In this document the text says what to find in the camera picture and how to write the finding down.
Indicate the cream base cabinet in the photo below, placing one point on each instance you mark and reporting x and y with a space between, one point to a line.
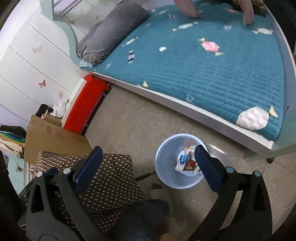
20 172

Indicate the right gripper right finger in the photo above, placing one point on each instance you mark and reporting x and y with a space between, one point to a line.
220 182

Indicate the rolled grey duvet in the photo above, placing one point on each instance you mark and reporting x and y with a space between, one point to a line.
106 35

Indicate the cream hanging sweater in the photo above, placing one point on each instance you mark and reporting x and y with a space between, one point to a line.
217 10

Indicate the teal quilted mattress cover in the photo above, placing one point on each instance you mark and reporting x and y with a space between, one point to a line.
231 70

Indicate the white bag on bench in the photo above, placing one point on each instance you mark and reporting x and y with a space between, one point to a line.
59 110

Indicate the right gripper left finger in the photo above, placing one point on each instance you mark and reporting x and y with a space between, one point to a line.
71 219

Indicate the blue white toothpaste box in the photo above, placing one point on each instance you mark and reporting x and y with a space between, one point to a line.
186 163

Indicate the large brown cardboard box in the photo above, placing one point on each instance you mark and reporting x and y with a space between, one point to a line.
45 136

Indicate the hanging jackets row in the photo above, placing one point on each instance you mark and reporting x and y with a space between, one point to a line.
13 140

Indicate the blue plastic trash bin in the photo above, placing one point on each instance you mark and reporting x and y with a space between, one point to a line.
168 156

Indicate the brown polka dot table cloth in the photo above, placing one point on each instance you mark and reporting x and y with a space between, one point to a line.
111 190

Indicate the red storage bench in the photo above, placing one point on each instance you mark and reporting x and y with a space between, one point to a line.
82 107

